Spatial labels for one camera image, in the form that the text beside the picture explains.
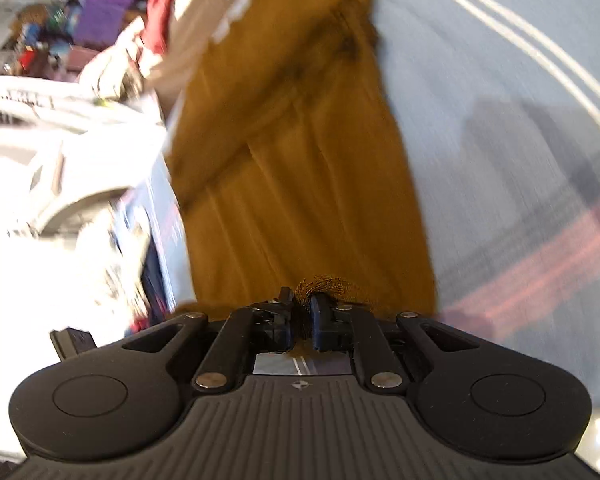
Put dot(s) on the beige covered massage bed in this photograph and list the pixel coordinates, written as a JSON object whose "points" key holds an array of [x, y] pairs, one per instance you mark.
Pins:
{"points": [[200, 10]]}

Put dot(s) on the white crumpled blanket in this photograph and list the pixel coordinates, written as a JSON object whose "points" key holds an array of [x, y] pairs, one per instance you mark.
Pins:
{"points": [[112, 65]]}

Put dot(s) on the purple hanging cloth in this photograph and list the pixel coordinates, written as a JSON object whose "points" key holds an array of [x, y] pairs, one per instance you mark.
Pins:
{"points": [[107, 0]]}

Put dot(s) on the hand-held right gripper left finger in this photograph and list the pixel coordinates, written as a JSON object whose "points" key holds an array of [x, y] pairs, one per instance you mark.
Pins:
{"points": [[280, 320]]}

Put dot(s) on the white curved machine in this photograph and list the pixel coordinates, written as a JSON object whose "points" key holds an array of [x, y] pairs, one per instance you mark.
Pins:
{"points": [[70, 160]]}

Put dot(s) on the red padded jacket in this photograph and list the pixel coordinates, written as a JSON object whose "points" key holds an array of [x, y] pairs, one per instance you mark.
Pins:
{"points": [[160, 5]]}

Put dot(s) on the brown garment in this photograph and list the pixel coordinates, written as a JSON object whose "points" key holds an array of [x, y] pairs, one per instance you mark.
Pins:
{"points": [[290, 160]]}

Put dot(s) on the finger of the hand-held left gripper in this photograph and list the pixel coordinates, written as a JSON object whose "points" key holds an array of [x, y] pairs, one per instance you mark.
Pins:
{"points": [[75, 342]]}

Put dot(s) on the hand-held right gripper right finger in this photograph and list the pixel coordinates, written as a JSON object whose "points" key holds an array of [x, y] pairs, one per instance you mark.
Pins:
{"points": [[322, 322]]}

